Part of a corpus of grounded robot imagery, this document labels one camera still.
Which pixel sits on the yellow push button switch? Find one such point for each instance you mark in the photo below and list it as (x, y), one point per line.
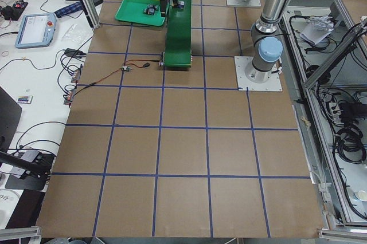
(180, 5)

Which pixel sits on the green push button switch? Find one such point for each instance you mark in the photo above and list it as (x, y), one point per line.
(155, 7)
(149, 11)

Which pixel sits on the green conveyor belt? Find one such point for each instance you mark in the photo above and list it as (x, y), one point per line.
(178, 51)

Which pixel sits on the small motor controller board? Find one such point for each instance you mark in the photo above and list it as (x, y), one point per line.
(126, 68)

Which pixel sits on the black power adapter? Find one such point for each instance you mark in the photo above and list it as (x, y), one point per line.
(74, 53)

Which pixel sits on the blue teach pendant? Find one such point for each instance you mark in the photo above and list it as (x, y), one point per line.
(36, 31)

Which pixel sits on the crumpled white paper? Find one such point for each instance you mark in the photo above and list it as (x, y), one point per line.
(317, 29)

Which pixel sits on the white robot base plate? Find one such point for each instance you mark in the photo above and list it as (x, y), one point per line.
(250, 79)

